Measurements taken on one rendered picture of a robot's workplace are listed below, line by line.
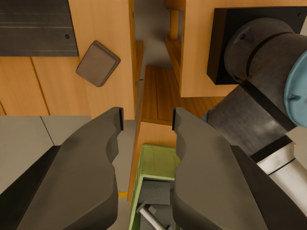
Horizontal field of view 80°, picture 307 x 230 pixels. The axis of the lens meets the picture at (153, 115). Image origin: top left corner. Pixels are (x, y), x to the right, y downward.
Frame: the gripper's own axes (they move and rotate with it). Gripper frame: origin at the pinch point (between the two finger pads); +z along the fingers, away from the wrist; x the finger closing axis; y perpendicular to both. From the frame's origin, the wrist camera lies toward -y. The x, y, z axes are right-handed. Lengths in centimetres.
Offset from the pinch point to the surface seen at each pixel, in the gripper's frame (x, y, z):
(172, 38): 13, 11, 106
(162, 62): 8, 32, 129
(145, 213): -2, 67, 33
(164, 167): 5, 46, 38
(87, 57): -15.7, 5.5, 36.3
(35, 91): -35, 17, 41
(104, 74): -11.9, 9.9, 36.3
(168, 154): 7, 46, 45
